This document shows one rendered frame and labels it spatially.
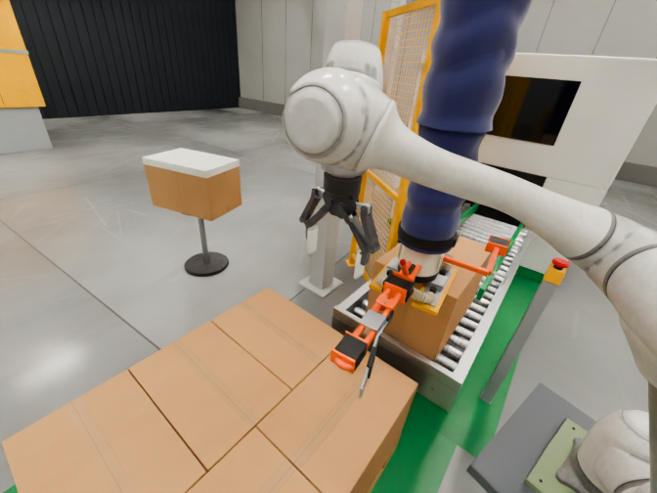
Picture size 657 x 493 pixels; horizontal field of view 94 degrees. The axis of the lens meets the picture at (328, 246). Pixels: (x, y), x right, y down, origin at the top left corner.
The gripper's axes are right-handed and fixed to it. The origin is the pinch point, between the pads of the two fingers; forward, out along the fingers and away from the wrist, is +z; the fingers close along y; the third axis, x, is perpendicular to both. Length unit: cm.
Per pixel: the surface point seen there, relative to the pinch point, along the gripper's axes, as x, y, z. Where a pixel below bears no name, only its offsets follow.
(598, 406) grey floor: -161, -106, 136
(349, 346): -4.2, -5.2, 27.9
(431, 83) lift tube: -52, 7, -36
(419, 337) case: -66, -9, 70
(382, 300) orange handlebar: -27.8, -2.2, 27.8
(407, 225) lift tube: -54, 5, 11
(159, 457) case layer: 36, 38, 81
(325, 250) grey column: -126, 97, 93
